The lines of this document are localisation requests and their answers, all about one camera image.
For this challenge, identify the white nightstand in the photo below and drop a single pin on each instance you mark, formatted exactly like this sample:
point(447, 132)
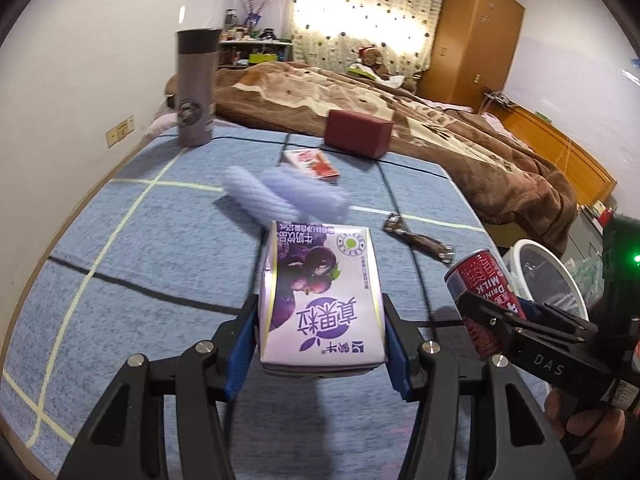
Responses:
point(595, 235)

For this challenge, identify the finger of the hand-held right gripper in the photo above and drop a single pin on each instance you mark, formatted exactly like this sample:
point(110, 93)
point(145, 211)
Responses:
point(535, 310)
point(550, 360)

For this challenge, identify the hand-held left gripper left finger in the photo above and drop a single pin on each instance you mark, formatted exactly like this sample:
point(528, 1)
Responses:
point(240, 350)

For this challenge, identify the wall socket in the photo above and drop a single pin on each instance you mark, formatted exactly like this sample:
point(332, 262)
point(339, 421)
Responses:
point(120, 132)

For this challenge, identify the purple milk carton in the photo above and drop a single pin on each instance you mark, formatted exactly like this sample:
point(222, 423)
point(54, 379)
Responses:
point(320, 300)

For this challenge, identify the white foam net sleeve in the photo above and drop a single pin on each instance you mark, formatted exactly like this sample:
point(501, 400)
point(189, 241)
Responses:
point(285, 192)

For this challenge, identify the red and white carton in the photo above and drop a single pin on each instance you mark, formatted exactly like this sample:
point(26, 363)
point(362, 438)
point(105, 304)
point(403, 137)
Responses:
point(310, 164)

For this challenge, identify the white trash bin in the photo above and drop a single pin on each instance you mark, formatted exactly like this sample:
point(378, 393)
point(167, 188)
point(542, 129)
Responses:
point(545, 270)

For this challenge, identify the blue checked tablecloth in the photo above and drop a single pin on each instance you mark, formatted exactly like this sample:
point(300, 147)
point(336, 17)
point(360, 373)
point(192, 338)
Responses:
point(150, 260)

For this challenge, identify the purple dried branches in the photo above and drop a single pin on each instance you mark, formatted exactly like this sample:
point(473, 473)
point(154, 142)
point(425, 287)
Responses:
point(257, 2)

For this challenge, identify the brown snack wrapper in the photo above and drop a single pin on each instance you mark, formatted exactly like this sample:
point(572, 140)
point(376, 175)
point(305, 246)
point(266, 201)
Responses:
point(420, 241)

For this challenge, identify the grey thermos tumbler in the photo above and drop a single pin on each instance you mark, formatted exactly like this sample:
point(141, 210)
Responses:
point(196, 90)

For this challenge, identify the bed with brown blanket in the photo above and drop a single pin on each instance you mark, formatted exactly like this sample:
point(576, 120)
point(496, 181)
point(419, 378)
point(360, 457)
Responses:
point(450, 135)

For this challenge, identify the person's right hand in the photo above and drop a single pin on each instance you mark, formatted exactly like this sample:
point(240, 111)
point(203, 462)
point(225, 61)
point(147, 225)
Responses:
point(595, 435)

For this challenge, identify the dotted curtain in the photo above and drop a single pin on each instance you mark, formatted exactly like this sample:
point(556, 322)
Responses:
point(360, 10)

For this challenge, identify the dark red box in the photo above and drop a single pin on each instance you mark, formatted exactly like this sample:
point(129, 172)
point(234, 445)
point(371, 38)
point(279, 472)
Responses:
point(355, 132)

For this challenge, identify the clear plastic bag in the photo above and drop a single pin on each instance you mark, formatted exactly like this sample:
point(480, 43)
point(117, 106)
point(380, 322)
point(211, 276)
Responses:
point(587, 275)

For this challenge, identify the wooden headboard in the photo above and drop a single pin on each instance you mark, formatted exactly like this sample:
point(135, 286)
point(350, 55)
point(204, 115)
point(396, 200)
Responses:
point(560, 145)

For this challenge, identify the wooden wardrobe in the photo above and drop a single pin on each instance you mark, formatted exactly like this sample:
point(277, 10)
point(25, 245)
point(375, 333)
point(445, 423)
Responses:
point(475, 40)

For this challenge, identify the red drink can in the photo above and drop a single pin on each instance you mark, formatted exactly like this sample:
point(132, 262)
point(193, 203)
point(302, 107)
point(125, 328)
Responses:
point(480, 280)

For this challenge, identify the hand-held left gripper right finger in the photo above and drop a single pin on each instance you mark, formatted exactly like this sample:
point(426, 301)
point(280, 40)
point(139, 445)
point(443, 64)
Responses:
point(395, 355)

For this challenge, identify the brown teddy bear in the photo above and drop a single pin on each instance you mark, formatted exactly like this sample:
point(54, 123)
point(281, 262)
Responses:
point(375, 62)

